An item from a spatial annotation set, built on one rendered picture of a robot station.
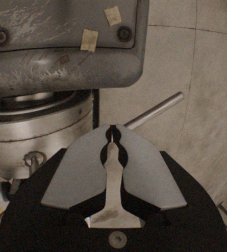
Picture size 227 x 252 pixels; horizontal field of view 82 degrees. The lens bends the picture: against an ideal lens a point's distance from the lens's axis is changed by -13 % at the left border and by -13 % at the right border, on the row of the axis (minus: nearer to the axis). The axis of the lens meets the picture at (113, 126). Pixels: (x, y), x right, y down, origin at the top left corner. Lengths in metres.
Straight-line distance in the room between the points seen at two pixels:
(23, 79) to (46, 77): 0.03
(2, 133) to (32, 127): 0.05
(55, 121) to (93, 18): 0.17
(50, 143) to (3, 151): 0.08
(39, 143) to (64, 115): 0.06
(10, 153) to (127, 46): 0.25
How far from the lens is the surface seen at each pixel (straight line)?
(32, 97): 0.30
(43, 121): 0.26
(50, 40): 0.21
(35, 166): 0.26
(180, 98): 0.19
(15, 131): 0.26
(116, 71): 0.23
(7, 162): 0.31
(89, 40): 0.21
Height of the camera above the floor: 1.46
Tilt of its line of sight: 55 degrees down
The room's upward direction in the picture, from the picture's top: 145 degrees clockwise
